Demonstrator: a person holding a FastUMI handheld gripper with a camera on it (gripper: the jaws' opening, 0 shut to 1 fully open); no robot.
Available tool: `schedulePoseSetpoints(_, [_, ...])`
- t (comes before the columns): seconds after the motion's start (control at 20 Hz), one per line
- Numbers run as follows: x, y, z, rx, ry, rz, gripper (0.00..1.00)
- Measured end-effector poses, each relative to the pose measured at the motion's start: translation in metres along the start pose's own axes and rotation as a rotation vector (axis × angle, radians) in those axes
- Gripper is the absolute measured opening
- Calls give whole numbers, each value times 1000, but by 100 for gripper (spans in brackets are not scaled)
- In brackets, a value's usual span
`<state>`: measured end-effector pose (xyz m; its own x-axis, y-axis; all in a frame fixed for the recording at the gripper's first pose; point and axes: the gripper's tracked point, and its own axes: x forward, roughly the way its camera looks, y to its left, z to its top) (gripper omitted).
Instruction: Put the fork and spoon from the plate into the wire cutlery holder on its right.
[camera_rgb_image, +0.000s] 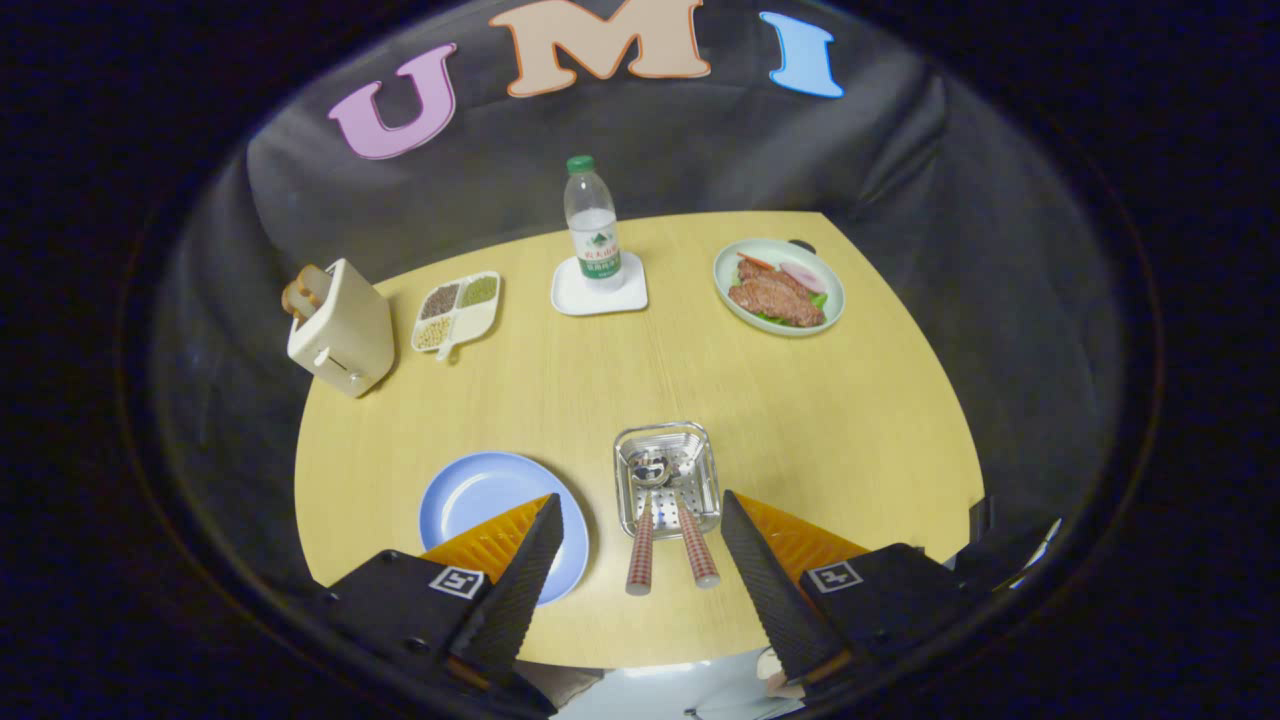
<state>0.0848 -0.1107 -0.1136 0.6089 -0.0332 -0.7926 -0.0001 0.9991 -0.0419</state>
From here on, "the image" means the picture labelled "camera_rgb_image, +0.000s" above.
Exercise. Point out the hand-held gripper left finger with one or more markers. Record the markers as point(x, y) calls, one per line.
point(520, 585)

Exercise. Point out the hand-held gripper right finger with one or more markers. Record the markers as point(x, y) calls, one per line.
point(765, 585)

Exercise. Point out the blue round plate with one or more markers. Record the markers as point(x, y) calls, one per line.
point(480, 500)

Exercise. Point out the metal perforated basket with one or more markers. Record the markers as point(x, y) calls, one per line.
point(700, 450)

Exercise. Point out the white divided bean dish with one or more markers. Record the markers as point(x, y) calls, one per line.
point(478, 318)

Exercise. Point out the brown grilled meat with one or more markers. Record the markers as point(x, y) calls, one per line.
point(775, 297)

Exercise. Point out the white square coaster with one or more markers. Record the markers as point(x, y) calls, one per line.
point(575, 298)

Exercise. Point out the cream toaster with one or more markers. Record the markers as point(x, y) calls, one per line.
point(345, 330)

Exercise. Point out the pale green food plate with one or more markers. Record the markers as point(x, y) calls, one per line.
point(728, 270)

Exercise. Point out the toast slice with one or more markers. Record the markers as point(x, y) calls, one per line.
point(294, 298)
point(315, 283)

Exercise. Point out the clear water bottle green cap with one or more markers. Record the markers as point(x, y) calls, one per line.
point(592, 225)

